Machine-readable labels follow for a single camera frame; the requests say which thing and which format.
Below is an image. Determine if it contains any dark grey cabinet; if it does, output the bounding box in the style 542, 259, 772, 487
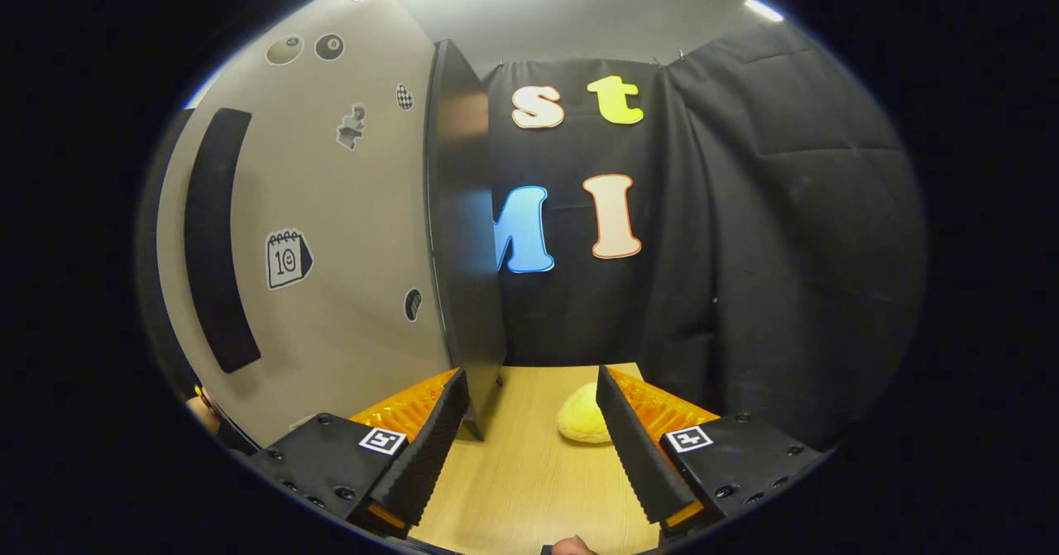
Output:
424, 40, 507, 442

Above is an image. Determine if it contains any light grey cabinet door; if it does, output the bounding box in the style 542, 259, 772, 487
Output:
157, 0, 452, 448

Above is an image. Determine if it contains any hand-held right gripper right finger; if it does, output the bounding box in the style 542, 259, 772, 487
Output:
594, 364, 831, 539

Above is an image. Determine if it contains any black door handle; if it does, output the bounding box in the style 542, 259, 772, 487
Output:
184, 108, 262, 374

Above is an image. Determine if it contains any yellow bumpy toy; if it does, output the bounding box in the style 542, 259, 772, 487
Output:
557, 383, 615, 444

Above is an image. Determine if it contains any black backdrop cloth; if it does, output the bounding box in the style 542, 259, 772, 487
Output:
478, 22, 927, 450

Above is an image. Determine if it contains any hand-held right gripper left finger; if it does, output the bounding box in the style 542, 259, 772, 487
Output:
247, 366, 472, 539

